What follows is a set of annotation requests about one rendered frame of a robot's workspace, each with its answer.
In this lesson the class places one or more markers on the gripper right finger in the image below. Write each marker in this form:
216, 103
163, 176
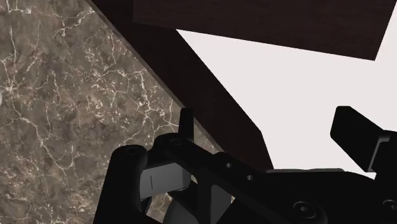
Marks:
356, 136

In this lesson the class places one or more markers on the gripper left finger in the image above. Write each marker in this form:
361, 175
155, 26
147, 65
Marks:
198, 161

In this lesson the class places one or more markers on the dark wooden cabinet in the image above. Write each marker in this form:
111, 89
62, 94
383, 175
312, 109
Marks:
192, 83

